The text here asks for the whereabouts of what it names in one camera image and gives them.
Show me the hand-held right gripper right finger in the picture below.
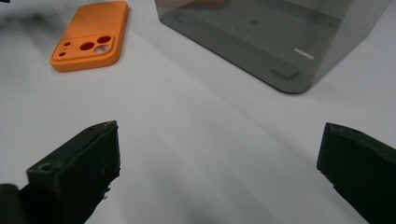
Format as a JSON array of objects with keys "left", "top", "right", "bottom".
[{"left": 317, "top": 122, "right": 396, "bottom": 224}]

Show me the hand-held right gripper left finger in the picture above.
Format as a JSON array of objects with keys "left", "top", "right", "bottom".
[{"left": 18, "top": 120, "right": 121, "bottom": 224}]

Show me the orange phone case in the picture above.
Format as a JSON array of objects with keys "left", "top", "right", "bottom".
[{"left": 49, "top": 0, "right": 130, "bottom": 74}]

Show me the grey translucent plastic box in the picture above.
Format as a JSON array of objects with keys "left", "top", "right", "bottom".
[{"left": 154, "top": 0, "right": 393, "bottom": 94}]

